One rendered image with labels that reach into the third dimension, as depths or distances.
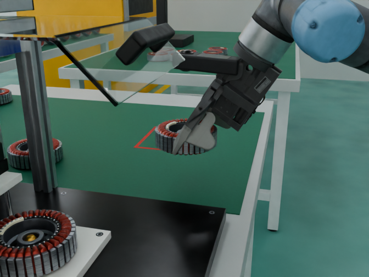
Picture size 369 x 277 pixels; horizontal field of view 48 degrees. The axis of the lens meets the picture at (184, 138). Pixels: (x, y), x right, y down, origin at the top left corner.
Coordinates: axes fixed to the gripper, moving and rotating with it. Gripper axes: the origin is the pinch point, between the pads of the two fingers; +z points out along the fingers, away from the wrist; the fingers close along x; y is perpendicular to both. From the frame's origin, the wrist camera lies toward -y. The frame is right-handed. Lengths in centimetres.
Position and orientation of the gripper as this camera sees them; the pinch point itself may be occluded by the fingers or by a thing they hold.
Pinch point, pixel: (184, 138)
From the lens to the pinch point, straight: 74.6
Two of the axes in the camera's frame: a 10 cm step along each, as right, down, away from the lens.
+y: 8.0, 5.9, -1.0
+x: 3.5, -3.2, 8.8
